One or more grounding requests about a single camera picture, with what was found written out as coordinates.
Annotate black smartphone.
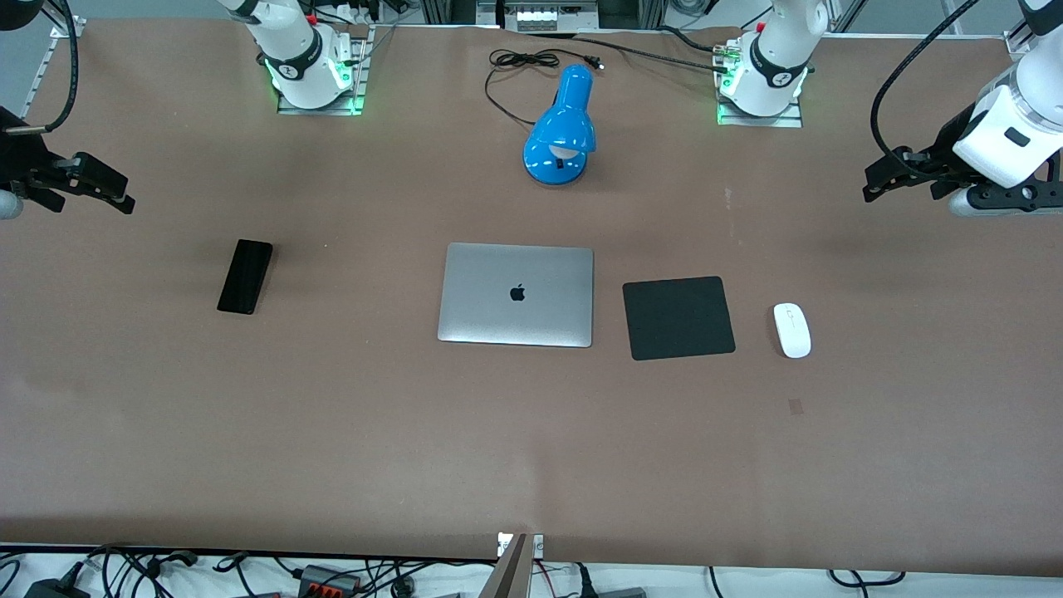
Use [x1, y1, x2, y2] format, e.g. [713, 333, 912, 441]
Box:
[217, 239, 274, 316]

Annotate white computer mouse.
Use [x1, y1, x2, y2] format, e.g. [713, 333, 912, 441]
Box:
[773, 302, 812, 359]

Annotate black mouse pad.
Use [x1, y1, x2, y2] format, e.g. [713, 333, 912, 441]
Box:
[622, 276, 737, 361]

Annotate blue desk lamp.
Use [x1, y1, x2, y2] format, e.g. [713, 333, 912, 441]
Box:
[522, 64, 597, 186]

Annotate brown table cover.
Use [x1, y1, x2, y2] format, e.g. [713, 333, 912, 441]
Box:
[0, 18, 1063, 578]

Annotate black power adapter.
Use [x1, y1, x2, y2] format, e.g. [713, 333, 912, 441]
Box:
[25, 577, 89, 598]

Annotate white power strip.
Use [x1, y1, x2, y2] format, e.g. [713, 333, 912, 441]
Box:
[502, 0, 599, 32]

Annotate silver closed laptop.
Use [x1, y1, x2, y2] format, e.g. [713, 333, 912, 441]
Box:
[437, 243, 595, 348]

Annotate black orange connector block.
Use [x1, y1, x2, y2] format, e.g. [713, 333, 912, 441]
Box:
[299, 565, 363, 596]

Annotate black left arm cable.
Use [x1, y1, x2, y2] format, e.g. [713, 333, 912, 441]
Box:
[870, 0, 982, 167]

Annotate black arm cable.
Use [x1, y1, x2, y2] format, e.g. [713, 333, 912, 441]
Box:
[870, 0, 982, 167]
[0, 0, 81, 135]

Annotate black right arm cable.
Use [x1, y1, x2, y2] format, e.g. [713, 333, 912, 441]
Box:
[0, 0, 81, 135]

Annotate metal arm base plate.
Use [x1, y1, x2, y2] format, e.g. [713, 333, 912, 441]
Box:
[277, 25, 371, 116]
[716, 42, 804, 128]

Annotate thick black power cable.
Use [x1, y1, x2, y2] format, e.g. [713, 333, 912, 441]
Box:
[527, 32, 736, 76]

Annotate aluminium frame post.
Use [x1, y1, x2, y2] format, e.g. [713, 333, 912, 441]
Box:
[421, 0, 478, 26]

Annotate thin black lamp cord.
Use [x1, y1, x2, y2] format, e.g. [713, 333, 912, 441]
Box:
[484, 48, 605, 127]

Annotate grey camera stand beam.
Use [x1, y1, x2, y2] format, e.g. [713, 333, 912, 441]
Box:
[478, 533, 532, 598]

